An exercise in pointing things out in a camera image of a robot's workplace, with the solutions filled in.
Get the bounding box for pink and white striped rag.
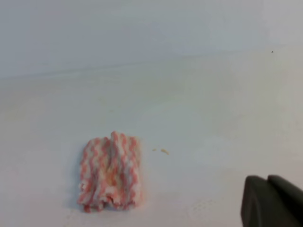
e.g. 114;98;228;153
78;131;144;212

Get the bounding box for small yellow crumbs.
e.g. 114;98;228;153
152;148;169;155

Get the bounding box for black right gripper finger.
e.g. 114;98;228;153
241;175;303;227

